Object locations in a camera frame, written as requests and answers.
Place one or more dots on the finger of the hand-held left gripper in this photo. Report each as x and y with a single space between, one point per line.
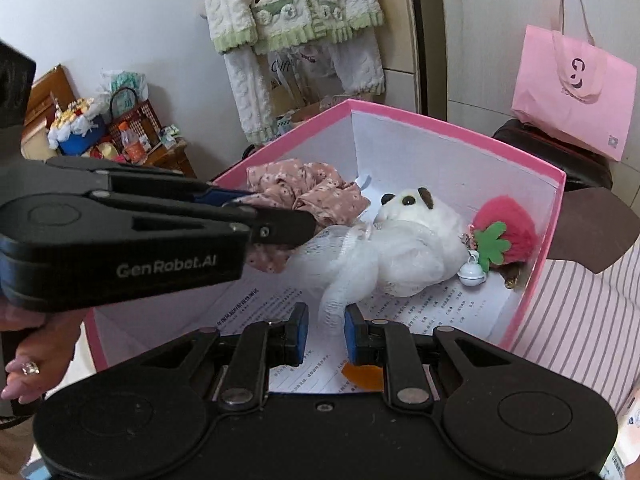
225 196
280 227

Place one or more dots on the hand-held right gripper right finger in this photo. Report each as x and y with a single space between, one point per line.
352 335

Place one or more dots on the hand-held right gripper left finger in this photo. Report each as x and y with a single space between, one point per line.
300 332

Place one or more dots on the orange ball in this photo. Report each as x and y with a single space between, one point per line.
367 377

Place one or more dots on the pink floral scrunchie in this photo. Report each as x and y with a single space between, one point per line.
320 195

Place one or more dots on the white mesh bath pouf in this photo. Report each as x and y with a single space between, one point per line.
350 265

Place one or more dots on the white panda plush toy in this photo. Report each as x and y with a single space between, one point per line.
425 250

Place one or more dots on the white bell charm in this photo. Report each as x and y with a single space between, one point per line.
470 272

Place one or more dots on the pink cardboard box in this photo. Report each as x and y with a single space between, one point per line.
425 170

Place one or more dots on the small brown soft item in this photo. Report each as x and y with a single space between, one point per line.
512 280

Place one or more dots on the pink strawberry plush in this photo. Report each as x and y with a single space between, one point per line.
510 215

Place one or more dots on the person's left hand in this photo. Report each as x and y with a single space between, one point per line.
40 355

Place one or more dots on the printed paper sheet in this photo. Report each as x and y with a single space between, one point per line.
450 310

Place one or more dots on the orange label bottle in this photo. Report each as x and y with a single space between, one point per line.
132 150

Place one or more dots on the red woven basket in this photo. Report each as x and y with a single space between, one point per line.
142 120

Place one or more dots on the blue flower basket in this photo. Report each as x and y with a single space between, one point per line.
80 142

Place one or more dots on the white plastic bag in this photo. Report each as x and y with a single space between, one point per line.
125 82

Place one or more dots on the white fleece robe green trim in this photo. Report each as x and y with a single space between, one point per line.
240 10

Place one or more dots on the wooden nightstand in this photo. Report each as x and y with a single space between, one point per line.
45 90

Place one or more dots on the light wood cabinet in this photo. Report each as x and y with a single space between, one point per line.
400 20

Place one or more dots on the black stool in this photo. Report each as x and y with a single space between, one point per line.
550 152

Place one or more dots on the grey wooden wardrobe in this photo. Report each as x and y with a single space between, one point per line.
480 35

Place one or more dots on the pink tote bag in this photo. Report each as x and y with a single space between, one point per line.
565 100

